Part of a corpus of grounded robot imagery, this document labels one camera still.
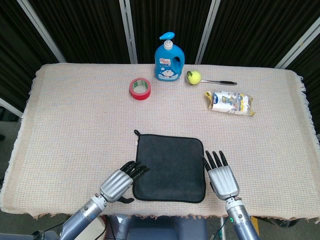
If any blue detergent pump bottle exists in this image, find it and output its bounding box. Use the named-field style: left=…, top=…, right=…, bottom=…
left=154, top=31, right=185, bottom=82

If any plastic pack of white rolls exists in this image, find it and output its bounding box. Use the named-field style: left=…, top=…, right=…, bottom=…
left=205, top=90, right=256, bottom=117

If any metal spoon with black handle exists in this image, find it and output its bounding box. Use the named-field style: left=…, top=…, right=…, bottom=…
left=186, top=71, right=238, bottom=87

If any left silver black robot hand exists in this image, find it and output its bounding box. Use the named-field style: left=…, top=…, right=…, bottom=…
left=99, top=160, right=150, bottom=204

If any red tape roll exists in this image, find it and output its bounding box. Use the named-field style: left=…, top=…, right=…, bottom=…
left=129, top=77, right=152, bottom=102

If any white round stool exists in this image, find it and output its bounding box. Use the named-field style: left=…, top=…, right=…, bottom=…
left=84, top=215, right=107, bottom=240

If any yellow tennis ball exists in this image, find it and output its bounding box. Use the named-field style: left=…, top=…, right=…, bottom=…
left=186, top=70, right=202, bottom=86

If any metal table leg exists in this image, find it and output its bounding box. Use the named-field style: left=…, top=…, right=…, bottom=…
left=219, top=216, right=228, bottom=240

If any grey metal frame post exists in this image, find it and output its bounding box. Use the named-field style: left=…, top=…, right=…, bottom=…
left=274, top=16, right=320, bottom=70
left=0, top=97, right=24, bottom=118
left=194, top=0, right=221, bottom=65
left=16, top=0, right=67, bottom=63
left=118, top=0, right=139, bottom=65

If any dark grey cloth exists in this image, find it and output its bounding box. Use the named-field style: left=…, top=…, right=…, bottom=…
left=132, top=129, right=207, bottom=204

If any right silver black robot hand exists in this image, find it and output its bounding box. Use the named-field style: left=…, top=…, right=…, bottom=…
left=201, top=149, right=240, bottom=201

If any beige woven tablecloth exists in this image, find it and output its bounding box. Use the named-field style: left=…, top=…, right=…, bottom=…
left=0, top=63, right=320, bottom=221

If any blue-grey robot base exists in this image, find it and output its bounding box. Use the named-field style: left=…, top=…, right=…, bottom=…
left=107, top=214, right=208, bottom=240

